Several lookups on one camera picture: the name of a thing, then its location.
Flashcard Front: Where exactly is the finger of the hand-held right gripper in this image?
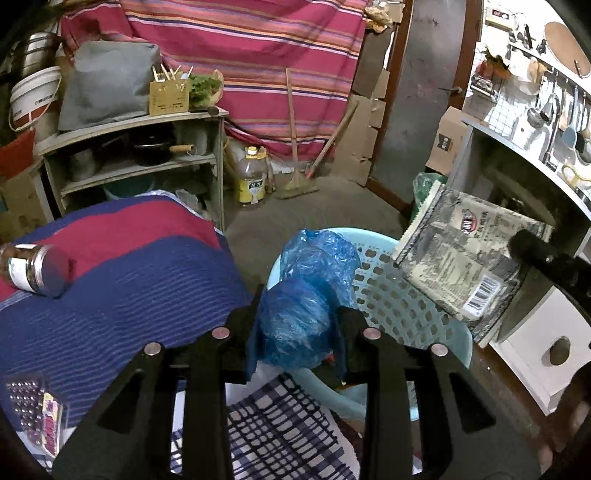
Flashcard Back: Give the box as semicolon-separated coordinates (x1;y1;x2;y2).
508;229;591;324

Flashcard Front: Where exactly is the white cabinet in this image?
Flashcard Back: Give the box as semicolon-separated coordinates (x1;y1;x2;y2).
445;114;591;418

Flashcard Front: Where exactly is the green plastic bag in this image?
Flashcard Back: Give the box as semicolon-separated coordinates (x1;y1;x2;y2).
412;172;450;219

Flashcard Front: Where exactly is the blue plastic bag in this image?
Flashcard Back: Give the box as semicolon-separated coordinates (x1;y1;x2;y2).
247;228;362;374

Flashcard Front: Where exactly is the red striped hanging cloth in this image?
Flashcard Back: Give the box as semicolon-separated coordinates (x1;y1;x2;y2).
60;0;371;161

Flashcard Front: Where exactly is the yellow cooking oil bottle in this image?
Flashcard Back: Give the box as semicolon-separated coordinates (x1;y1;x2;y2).
237;145;269;206

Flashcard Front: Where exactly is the low grey shelf cabinet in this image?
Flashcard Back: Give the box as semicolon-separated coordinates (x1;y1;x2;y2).
36;107;230;232

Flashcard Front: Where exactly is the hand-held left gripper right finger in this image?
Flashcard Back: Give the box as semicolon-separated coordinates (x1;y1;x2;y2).
330;305;542;480

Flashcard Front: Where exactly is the clear blister tray pink label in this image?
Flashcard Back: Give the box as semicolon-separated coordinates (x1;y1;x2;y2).
4;375;66;459

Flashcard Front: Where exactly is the brown cardboard box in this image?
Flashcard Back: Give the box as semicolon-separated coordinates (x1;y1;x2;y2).
0;171;51;245

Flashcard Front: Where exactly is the white plastic bucket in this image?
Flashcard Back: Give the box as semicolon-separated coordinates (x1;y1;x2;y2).
8;65;64;133

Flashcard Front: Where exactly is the black pan wooden handle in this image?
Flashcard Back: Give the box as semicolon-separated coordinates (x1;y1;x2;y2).
133;133;198;168

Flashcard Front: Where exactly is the printed cardboard box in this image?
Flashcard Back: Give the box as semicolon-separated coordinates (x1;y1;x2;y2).
424;106;472;177

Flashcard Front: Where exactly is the large steel pot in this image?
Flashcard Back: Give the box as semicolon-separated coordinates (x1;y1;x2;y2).
13;31;62;80

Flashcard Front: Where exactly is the round wooden board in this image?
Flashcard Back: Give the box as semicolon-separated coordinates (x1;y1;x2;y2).
543;21;591;78

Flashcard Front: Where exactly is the wooden utensil holder box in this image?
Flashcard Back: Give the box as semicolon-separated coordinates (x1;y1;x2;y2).
148;65;191;116

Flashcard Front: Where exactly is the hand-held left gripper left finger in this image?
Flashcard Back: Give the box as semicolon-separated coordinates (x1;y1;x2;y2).
52;284;265;480

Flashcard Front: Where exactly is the grey printed foil packet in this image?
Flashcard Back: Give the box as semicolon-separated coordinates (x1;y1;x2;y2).
394;179;555;348

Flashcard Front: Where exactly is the red plastic basin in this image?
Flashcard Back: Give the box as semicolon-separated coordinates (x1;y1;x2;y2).
0;128;38;181

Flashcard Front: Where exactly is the grey cushion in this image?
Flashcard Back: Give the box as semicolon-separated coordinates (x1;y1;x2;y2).
57;41;163;133

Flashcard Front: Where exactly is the grey door brown frame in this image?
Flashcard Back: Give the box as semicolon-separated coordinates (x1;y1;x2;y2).
364;0;484;219

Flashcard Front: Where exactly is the clear jar white green label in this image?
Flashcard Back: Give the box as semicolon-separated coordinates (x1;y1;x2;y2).
0;243;71;298

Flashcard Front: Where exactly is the wooden handled broom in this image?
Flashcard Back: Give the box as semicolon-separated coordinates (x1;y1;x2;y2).
274;68;320;200

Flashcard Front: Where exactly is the bag of green vegetables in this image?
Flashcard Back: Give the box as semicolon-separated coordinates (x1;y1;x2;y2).
187;69;225;112

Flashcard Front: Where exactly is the light blue plastic basket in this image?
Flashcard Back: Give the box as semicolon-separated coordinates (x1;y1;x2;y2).
267;225;475;422

